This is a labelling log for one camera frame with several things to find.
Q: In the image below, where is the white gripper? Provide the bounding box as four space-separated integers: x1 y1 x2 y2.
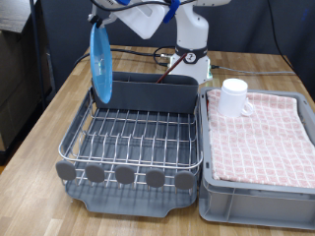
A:
87 0 170 40

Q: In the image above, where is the blue plate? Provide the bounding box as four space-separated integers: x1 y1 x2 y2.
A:
89 22 114 105

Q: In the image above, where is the brown wooden spoon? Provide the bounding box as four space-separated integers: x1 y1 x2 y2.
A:
156 53 188 84

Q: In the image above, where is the black vertical pole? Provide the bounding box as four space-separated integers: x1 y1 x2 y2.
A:
29 0 47 111

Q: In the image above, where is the dark wooden shelf board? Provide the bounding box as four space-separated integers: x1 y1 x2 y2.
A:
0 0 33 34

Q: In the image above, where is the dark grey cutlery holder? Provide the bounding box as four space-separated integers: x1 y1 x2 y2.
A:
91 71 200 115

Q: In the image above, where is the brown cardboard box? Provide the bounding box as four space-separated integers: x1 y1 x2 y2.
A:
0 29 53 154

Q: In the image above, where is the white mug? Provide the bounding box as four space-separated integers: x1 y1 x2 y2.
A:
217 78 255 118

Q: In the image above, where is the pink checked towel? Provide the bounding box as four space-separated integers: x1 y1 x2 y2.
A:
206 88 315 189

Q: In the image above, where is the grey plastic crate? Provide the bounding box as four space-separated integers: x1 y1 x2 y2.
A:
198 86 315 230

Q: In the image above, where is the thick black table cable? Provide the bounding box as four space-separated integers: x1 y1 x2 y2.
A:
72 45 176 68

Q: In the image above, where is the blue cable clip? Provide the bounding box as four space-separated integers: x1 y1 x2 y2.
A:
162 0 182 25

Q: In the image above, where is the grey table cable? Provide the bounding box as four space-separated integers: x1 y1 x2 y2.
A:
211 64 296 76

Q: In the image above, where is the thin black hanging cable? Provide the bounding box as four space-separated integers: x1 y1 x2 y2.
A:
267 0 300 79

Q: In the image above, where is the grey steel wire dish rack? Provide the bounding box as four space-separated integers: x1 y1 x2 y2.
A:
54 87 205 218

